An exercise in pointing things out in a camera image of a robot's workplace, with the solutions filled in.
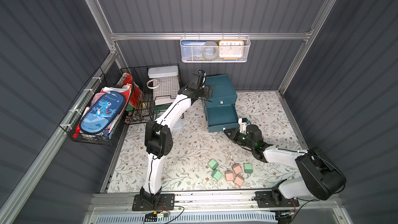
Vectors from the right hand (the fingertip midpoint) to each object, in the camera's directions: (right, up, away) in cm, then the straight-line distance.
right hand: (227, 130), depth 86 cm
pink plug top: (+5, -20, -3) cm, 21 cm away
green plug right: (+11, -20, -3) cm, 23 cm away
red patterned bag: (-66, +32, +19) cm, 75 cm away
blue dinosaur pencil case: (-56, +11, -21) cm, 61 cm away
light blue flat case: (-29, +1, +13) cm, 32 cm away
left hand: (-10, +24, +6) cm, 27 cm away
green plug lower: (-6, -22, -5) cm, 24 cm away
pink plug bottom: (+5, -24, -8) cm, 26 cm away
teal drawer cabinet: (-3, +11, +9) cm, 14 cm away
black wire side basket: (-66, +25, -7) cm, 71 cm away
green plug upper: (-8, -18, -3) cm, 20 cm away
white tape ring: (-46, +31, +14) cm, 57 cm away
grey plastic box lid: (-40, +37, +17) cm, 57 cm away
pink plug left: (0, -23, -5) cm, 24 cm away
